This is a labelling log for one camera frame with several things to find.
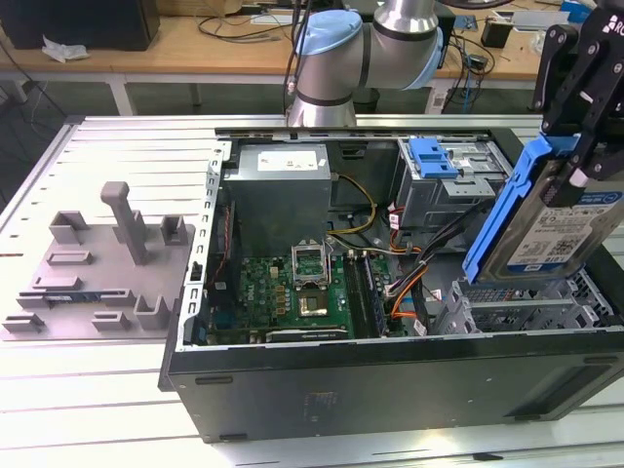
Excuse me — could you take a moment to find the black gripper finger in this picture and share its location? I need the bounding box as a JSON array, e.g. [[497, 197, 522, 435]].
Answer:
[[530, 23, 581, 137], [544, 41, 624, 207]]

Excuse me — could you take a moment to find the hard disk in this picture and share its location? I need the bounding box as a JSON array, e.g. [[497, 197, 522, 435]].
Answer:
[[461, 132, 624, 288]]

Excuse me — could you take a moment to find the metal disk bay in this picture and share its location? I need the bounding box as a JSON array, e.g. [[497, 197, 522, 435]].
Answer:
[[436, 277, 610, 335]]

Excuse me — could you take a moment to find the blue cardboard box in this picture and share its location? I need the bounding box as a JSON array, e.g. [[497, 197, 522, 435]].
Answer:
[[560, 0, 594, 23]]

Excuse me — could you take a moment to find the small black cube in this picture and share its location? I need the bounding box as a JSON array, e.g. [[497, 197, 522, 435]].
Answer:
[[481, 18, 514, 49]]

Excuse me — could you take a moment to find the metal drive cage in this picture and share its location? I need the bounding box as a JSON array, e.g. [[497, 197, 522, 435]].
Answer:
[[394, 137, 516, 233]]

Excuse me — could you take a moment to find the blue drive latch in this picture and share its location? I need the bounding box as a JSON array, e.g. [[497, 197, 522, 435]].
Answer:
[[409, 138, 462, 180]]

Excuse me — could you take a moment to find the black trash bin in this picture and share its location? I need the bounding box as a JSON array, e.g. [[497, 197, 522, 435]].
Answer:
[[353, 86, 380, 116]]

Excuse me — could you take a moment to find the blue RAM stick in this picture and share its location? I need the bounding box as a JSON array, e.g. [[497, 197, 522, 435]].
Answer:
[[363, 251, 391, 337]]

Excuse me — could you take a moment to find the black RAM slot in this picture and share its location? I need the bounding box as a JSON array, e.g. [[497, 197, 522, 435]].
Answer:
[[342, 252, 371, 340], [350, 251, 379, 339]]

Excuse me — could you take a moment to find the metal socket cover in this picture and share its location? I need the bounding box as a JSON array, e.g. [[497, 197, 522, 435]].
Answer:
[[291, 237, 333, 290]]

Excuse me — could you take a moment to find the CPU socket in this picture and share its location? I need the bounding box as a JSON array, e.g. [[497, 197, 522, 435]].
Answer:
[[294, 290, 331, 319]]

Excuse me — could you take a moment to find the grey power supply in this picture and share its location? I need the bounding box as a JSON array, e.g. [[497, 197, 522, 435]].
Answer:
[[222, 143, 332, 257]]

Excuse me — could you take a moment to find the black graphics card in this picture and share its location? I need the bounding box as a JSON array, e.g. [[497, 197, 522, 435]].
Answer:
[[266, 327, 351, 343]]

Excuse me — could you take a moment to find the black PC case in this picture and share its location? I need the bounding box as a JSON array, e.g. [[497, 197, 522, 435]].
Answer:
[[158, 124, 624, 445]]

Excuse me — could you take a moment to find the green motherboard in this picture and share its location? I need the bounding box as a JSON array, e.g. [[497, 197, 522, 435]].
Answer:
[[207, 251, 406, 345]]

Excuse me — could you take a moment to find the wooden desk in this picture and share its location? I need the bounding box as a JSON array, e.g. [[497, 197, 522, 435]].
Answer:
[[0, 0, 624, 94]]

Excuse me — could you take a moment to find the black case fan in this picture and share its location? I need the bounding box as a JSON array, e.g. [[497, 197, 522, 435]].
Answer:
[[208, 202, 243, 313]]

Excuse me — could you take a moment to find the black computer tower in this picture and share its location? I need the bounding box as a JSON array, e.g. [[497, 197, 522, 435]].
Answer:
[[0, 0, 161, 53]]

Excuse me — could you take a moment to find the grey parts rack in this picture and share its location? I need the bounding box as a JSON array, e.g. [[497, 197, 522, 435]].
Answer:
[[0, 180, 197, 342]]

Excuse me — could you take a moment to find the crumpled white paper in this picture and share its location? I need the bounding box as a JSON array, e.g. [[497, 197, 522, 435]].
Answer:
[[41, 34, 92, 63]]

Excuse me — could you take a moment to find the RAM stick with label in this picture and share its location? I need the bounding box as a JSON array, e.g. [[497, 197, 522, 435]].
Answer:
[[42, 291, 104, 302]]

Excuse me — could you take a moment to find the black wire bundle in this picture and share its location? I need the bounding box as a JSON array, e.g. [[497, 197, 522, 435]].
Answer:
[[387, 194, 503, 298]]

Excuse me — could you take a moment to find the orange yellow wire bundle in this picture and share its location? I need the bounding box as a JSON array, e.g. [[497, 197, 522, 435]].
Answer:
[[387, 270, 428, 323]]

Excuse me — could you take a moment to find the yellow black wire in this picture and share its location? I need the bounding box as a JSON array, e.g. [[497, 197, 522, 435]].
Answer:
[[327, 174, 377, 245]]

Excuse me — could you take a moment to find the black cable with plug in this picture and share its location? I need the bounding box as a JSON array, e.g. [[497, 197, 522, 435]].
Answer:
[[282, 0, 314, 116]]

